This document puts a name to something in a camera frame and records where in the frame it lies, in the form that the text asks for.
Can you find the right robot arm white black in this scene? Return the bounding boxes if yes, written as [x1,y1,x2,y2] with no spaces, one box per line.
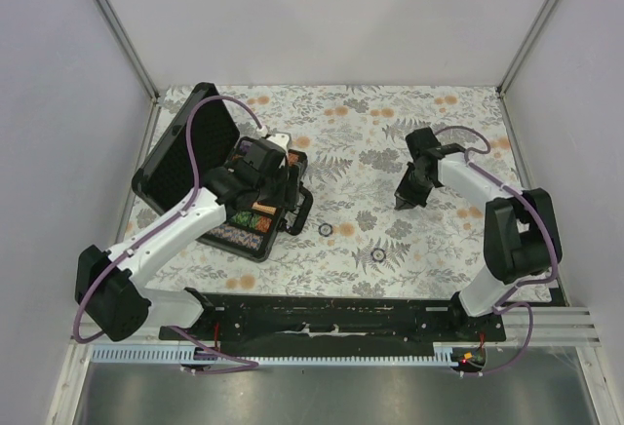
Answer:
[395,127,563,341]

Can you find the red playing card deck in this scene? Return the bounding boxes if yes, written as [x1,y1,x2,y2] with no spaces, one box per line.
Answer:
[253,203,277,215]

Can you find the black poker set case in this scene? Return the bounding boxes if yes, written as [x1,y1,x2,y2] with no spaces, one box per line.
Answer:
[132,83,313,262]

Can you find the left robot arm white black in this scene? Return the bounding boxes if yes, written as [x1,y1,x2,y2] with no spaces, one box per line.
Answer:
[73,133,298,343]

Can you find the purple cable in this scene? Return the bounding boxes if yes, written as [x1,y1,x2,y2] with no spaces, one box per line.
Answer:
[433,126,560,378]
[71,96,259,375]

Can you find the green chip row in case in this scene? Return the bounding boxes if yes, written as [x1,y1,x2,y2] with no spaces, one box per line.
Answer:
[232,212,272,233]

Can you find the blue orange chip row bottom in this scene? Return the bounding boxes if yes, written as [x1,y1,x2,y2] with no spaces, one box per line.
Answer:
[208,223,263,251]

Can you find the blue poker chip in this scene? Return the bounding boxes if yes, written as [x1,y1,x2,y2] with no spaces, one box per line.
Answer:
[319,223,333,237]
[370,248,386,262]

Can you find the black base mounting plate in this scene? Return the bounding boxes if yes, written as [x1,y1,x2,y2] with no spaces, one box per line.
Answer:
[186,292,506,358]

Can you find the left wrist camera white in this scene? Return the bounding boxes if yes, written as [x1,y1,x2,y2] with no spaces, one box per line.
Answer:
[256,126,292,152]

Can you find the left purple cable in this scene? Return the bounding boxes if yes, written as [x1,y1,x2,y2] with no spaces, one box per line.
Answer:
[71,96,259,375]

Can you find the white slotted cable duct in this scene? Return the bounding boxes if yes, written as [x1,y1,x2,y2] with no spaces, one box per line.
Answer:
[91,344,464,366]

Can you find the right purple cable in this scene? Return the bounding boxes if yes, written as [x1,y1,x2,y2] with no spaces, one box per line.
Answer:
[433,126,560,378]

